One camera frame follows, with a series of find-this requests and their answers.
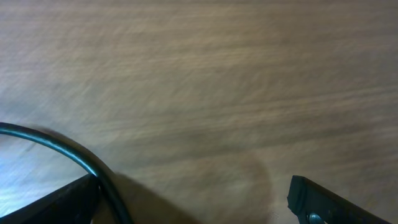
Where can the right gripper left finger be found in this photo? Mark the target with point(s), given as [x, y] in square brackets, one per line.
[75, 203]

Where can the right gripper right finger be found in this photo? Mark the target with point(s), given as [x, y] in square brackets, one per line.
[312, 203]

